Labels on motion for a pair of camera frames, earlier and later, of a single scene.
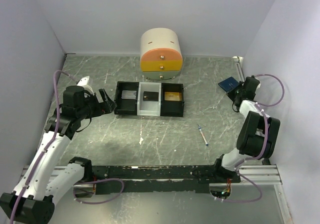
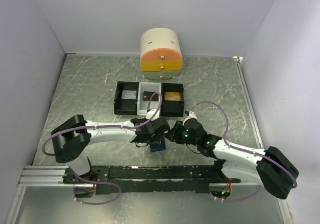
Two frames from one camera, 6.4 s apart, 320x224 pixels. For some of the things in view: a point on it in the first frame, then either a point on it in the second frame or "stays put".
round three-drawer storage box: x=161 y=56 stays put
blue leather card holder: x=229 y=84 to x=158 y=147
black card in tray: x=151 y=96 stays put
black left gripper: x=102 y=107 to x=144 y=121
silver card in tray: x=128 y=94 stays put
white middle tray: x=149 y=108 stays put
